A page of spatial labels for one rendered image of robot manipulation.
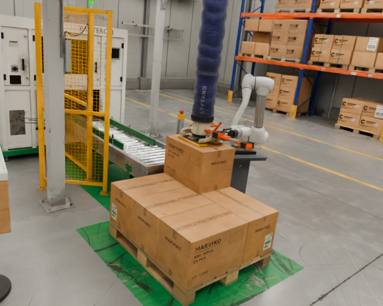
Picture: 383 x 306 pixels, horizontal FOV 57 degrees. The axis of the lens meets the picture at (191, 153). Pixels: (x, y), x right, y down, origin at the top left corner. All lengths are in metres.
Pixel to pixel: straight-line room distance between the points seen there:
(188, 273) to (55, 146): 2.02
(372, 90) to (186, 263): 9.62
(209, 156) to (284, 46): 8.56
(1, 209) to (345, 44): 9.45
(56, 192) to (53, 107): 0.94
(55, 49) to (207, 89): 1.52
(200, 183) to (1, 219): 1.65
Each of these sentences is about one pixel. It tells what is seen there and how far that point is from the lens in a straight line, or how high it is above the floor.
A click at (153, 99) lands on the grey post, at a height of 0.75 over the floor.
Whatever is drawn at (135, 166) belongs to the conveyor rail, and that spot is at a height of 0.53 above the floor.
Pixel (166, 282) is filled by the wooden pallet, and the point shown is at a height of 0.02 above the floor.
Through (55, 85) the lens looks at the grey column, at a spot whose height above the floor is 1.33.
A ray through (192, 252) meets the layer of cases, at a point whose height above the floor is 0.46.
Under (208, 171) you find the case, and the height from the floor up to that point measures 0.75.
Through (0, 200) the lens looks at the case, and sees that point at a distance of 2.41.
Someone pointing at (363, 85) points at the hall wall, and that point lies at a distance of 11.64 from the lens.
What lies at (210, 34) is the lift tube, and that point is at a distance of 3.23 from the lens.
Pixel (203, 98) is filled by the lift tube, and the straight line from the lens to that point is 3.28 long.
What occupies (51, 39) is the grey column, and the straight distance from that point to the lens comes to 3.72.
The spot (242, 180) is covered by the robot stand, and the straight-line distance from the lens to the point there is 4.04.
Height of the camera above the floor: 1.86
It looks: 17 degrees down
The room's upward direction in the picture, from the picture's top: 6 degrees clockwise
